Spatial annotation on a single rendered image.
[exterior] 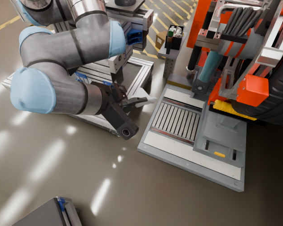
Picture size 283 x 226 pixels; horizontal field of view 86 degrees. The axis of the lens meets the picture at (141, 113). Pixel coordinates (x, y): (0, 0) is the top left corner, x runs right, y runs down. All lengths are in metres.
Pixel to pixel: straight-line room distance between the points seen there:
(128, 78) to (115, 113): 1.19
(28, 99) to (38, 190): 1.25
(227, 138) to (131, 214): 0.89
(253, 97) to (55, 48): 0.63
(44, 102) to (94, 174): 1.10
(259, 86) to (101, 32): 0.55
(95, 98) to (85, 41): 0.12
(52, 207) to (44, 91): 0.83
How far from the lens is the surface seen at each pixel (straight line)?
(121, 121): 0.39
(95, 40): 0.37
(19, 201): 1.56
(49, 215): 1.05
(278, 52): 0.70
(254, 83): 0.69
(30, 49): 0.37
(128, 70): 1.64
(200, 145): 1.30
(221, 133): 1.32
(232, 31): 0.70
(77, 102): 0.32
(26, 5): 0.82
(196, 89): 1.42
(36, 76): 0.30
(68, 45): 0.36
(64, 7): 0.84
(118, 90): 0.43
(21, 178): 1.61
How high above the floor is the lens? 1.28
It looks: 57 degrees down
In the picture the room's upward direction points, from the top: straight up
